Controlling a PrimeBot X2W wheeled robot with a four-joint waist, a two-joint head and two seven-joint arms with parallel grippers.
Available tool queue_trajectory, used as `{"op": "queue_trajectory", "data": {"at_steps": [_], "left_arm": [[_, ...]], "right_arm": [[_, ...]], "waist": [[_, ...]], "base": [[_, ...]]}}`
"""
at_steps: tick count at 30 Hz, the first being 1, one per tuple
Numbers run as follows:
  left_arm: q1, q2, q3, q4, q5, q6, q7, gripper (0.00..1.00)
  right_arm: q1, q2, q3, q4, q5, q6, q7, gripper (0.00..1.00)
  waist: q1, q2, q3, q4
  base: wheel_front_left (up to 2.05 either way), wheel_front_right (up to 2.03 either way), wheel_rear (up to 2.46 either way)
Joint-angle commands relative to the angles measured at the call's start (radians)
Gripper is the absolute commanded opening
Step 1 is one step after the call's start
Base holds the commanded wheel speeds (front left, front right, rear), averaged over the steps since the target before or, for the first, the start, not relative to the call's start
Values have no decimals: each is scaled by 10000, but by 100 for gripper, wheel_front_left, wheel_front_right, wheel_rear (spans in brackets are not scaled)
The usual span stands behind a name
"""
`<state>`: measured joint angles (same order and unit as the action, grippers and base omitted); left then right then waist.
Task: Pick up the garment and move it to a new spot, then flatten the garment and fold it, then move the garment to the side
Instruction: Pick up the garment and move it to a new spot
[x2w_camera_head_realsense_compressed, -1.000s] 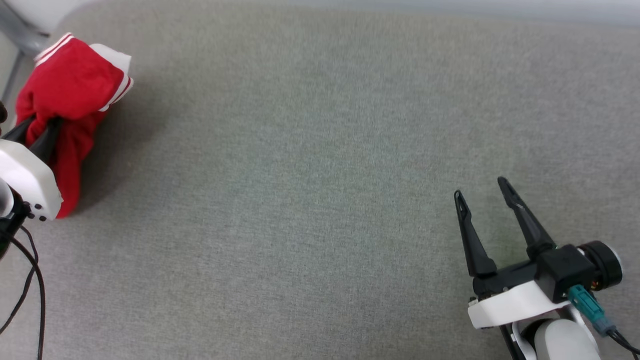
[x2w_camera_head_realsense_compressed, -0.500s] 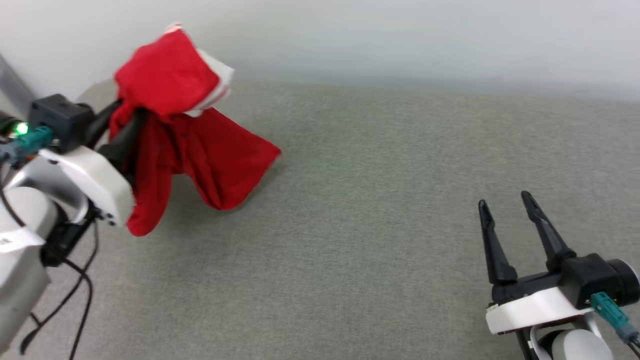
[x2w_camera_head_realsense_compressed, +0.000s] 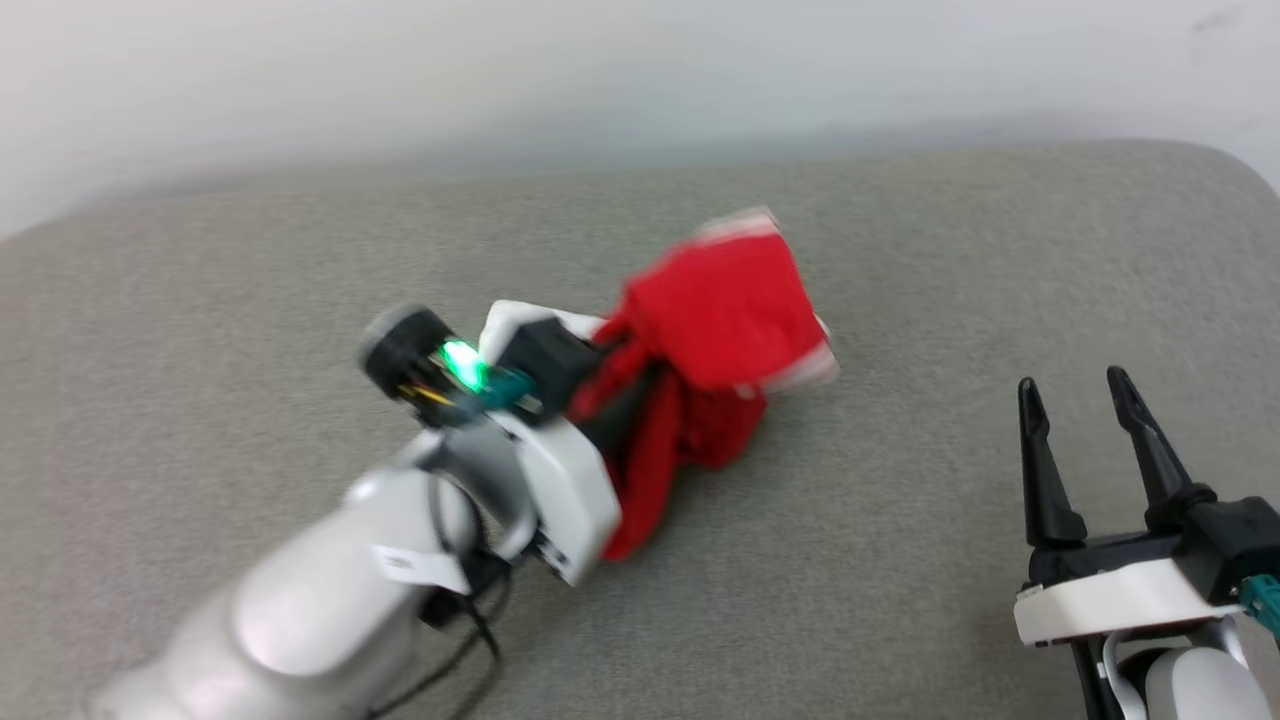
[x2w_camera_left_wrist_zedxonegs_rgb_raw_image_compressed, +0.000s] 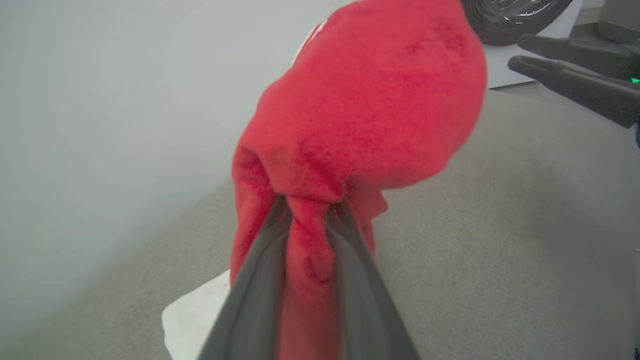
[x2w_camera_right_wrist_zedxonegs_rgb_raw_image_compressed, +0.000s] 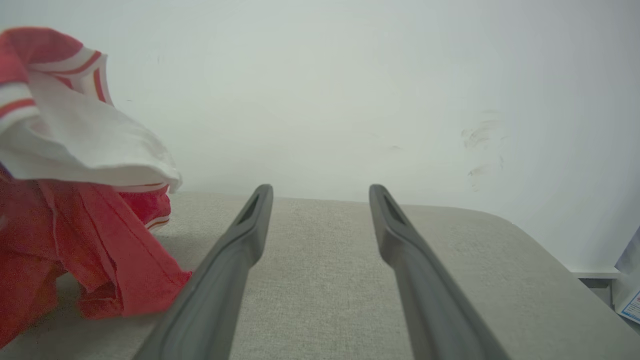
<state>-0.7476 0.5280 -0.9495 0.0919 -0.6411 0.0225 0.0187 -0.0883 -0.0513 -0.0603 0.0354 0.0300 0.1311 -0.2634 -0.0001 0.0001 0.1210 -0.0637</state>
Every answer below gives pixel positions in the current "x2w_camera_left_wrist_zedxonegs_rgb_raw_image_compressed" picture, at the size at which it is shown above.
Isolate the red and white basketball jersey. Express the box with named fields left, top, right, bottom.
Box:
left=162, top=0, right=488, bottom=360

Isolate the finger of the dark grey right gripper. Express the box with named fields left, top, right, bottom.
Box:
left=507, top=55, right=640, bottom=129
left=517, top=34, right=640, bottom=82

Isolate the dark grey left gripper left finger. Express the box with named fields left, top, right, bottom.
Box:
left=199, top=195, right=293, bottom=360

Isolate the white washing machine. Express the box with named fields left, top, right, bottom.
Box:
left=480, top=0, right=586, bottom=90

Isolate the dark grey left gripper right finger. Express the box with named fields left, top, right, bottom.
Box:
left=324, top=204, right=421, bottom=360

